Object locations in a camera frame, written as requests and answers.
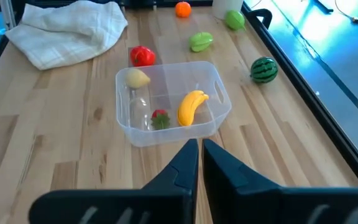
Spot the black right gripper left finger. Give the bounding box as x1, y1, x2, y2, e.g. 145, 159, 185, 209
28, 138, 200, 224

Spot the snake plant in white pot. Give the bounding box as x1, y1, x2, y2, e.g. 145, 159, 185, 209
211, 0, 244, 20

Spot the orange toy fruit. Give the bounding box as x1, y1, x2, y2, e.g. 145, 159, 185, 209
175, 1, 192, 19

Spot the yellow toy lemon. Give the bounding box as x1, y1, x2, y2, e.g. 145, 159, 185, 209
125, 68, 151, 90

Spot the smooth light green toy fruit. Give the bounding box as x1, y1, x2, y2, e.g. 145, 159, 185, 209
224, 9, 246, 31

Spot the black frame handle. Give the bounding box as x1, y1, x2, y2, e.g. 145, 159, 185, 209
247, 8, 273, 29

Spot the striped toy watermelon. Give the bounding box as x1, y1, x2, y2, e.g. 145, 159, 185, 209
250, 57, 279, 84

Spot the red toy tomato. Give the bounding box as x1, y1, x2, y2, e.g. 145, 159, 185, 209
130, 45, 157, 67

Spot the red toy strawberry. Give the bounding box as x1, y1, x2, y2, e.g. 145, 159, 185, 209
150, 109, 171, 131

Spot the thin yellow floor cable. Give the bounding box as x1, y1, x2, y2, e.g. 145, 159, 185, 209
334, 0, 358, 32

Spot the yellow toy banana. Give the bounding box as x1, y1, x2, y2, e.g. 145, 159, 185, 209
177, 90, 209, 127

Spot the ridged green toy starfruit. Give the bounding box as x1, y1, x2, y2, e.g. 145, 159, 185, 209
188, 32, 214, 53

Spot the white plaid cloth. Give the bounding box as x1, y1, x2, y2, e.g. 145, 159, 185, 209
4, 0, 129, 71

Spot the clear plastic container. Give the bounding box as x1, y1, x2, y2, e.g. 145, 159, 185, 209
115, 60, 232, 147

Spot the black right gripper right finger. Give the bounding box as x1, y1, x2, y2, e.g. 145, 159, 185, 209
202, 138, 358, 224

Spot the black aluminium table frame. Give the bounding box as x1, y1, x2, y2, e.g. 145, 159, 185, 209
0, 0, 358, 187

